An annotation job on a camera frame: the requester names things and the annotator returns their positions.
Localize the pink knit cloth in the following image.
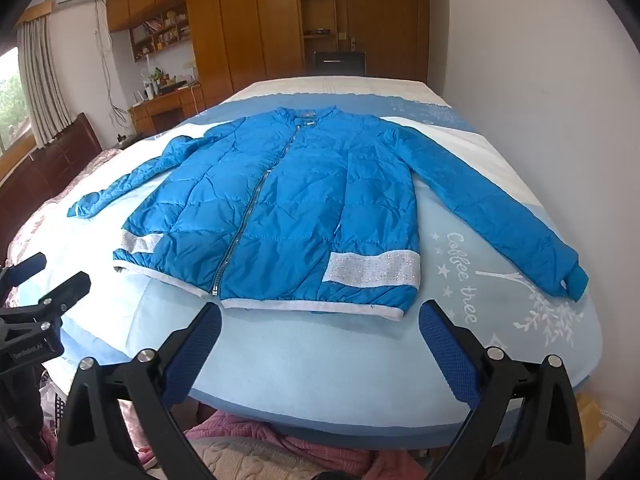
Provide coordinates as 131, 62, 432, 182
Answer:
185, 410, 431, 480

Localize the blue white printed blanket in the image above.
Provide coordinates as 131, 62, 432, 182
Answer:
7, 76, 603, 436

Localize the window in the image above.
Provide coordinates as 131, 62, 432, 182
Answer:
0, 45, 36, 156

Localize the dark wooden headboard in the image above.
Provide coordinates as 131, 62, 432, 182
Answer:
0, 112, 103, 261

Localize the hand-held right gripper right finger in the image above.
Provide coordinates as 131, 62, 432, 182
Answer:
417, 300, 588, 480

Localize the black wall cable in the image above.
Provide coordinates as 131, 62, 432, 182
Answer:
97, 0, 131, 126

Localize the wooden dresser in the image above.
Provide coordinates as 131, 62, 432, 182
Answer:
129, 82, 206, 136

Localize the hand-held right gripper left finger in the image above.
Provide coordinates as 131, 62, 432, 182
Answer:
57, 302, 223, 480

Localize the grey curtain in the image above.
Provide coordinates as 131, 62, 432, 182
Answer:
16, 12, 66, 148

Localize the blue puffer jacket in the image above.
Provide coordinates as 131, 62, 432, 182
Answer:
67, 105, 590, 321

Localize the wooden wall shelf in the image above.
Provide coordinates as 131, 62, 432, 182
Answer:
129, 0, 193, 63

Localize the pink floral quilt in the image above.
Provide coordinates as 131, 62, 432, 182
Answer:
0, 147, 131, 271

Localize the wooden wardrobe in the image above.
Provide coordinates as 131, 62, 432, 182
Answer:
107, 0, 431, 106

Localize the white braided cable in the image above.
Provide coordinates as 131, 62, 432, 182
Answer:
597, 407, 636, 433

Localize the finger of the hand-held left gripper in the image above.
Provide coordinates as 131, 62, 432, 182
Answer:
0, 253, 48, 307
0, 271, 92, 334

